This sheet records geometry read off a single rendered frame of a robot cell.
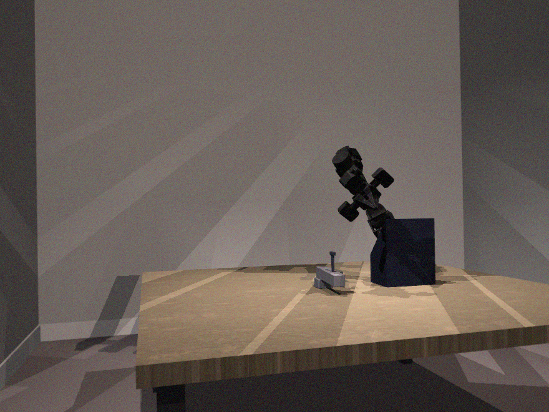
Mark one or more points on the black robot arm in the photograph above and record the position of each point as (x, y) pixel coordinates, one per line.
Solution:
(347, 162)

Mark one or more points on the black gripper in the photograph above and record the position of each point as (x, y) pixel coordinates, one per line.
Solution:
(364, 191)

